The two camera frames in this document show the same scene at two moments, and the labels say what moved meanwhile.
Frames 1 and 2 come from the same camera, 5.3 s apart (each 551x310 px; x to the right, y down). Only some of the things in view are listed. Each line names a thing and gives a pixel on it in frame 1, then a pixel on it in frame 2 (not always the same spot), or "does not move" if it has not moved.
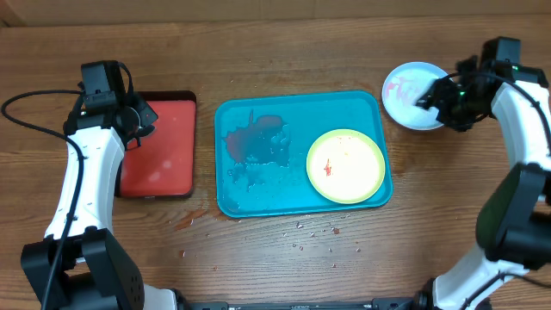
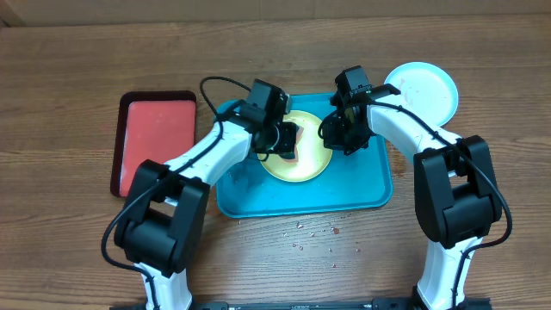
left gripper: (149, 114) to (288, 144)
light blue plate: (401, 91) does not move
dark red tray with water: (163, 166) does not move
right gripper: (436, 97) to (337, 143)
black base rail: (419, 302) does not move
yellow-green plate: (345, 166) to (312, 158)
